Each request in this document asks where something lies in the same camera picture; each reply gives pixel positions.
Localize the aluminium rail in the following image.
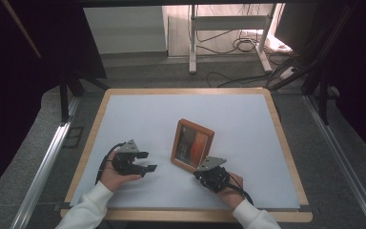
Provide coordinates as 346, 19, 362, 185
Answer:
303, 94, 366, 229
10, 122, 72, 229

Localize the person's left hand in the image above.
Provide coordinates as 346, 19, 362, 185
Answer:
98, 152, 142, 193

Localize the wooden rod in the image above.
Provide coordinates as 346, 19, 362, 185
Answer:
1, 0, 42, 59

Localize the black floor cable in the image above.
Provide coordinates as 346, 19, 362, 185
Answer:
206, 71, 270, 89

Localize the wooden table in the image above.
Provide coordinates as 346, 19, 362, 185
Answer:
60, 87, 314, 223

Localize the black metal frame leg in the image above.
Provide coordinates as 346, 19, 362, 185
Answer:
300, 63, 332, 126
59, 74, 111, 123

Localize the person's right hand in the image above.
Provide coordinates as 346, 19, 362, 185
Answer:
217, 173, 245, 210

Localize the tangle of black cables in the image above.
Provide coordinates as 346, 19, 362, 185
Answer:
196, 30, 260, 55

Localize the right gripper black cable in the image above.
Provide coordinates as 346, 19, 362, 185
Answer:
227, 173, 254, 206

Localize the black curtain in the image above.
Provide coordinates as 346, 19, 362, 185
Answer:
0, 0, 108, 204
274, 0, 366, 156

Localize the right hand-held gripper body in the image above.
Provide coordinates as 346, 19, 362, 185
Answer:
193, 156, 232, 194

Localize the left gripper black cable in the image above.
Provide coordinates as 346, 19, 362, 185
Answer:
94, 142, 127, 185

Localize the white power strip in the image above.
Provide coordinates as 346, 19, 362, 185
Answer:
279, 66, 299, 80

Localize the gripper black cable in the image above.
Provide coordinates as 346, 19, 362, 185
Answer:
227, 173, 254, 206
94, 142, 127, 185

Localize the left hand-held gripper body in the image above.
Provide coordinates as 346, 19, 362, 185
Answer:
111, 138, 141, 176

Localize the wooden picture frame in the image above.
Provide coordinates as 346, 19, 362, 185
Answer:
170, 118, 215, 174

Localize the black floor grate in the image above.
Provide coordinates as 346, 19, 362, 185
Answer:
61, 126, 85, 149

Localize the white table mat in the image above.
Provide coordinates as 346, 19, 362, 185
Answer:
70, 94, 300, 210

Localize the white metal stand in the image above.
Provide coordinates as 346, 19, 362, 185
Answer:
189, 3, 282, 74

